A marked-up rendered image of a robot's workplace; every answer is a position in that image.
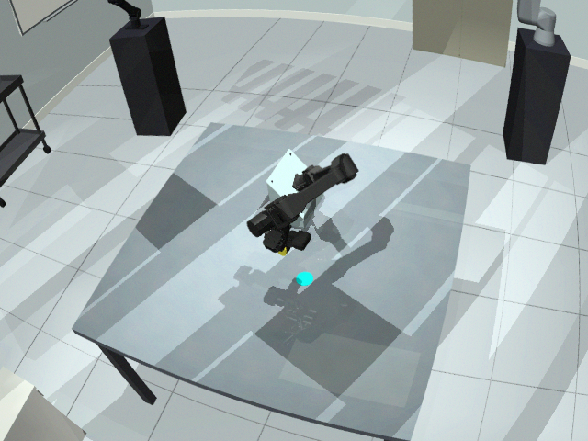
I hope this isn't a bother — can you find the cyan circle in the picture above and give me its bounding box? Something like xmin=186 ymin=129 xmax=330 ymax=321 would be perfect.
xmin=296 ymin=273 xmax=313 ymax=286

